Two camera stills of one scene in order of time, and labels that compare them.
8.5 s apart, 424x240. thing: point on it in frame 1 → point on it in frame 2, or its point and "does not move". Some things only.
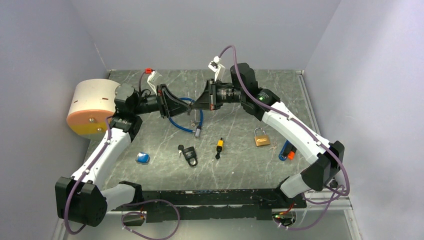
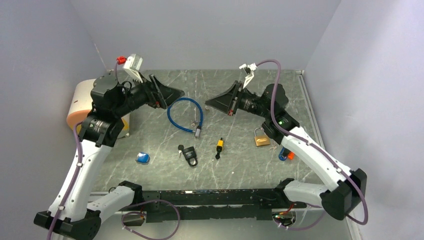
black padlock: [189, 153] does not move
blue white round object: [142, 158] does not move
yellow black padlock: [219, 148] does not move
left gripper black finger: [188, 106] → [174, 95]
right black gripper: [208, 100] → [226, 102]
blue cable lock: [198, 131] does not move
